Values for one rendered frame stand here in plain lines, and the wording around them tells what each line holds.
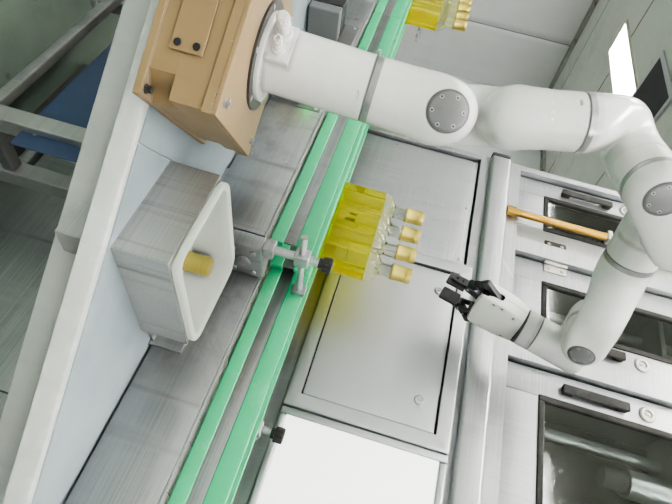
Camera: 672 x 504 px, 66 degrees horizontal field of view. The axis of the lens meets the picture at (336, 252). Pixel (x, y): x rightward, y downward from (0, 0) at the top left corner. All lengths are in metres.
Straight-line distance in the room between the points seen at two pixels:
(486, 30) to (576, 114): 6.54
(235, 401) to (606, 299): 0.64
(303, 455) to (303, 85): 0.67
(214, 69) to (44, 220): 0.88
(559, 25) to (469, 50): 1.08
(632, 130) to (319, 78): 0.45
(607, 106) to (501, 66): 6.75
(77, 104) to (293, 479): 0.88
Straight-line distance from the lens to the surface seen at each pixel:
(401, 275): 1.09
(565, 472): 1.25
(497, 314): 1.09
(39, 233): 1.43
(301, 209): 1.01
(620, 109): 0.82
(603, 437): 1.32
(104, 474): 0.88
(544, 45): 7.41
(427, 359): 1.17
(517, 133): 0.77
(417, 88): 0.74
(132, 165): 0.72
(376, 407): 1.10
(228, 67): 0.65
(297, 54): 0.75
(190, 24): 0.68
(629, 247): 0.95
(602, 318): 0.99
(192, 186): 0.77
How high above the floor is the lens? 1.07
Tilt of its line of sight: 4 degrees down
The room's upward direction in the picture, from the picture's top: 106 degrees clockwise
